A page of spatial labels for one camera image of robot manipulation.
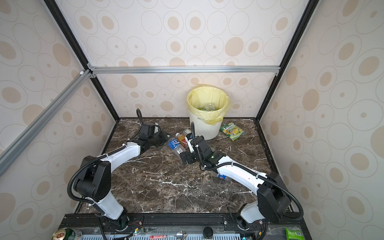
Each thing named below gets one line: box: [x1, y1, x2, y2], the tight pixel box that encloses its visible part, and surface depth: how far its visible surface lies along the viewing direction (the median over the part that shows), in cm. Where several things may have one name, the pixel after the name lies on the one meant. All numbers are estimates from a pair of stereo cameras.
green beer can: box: [51, 228, 77, 240], surface depth 63 cm
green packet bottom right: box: [285, 226, 305, 240], surface depth 71 cm
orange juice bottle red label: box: [175, 132, 189, 149], surface depth 102 cm
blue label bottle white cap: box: [168, 138, 186, 155], surface depth 89 cm
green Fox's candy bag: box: [219, 122, 246, 141], surface depth 111 cm
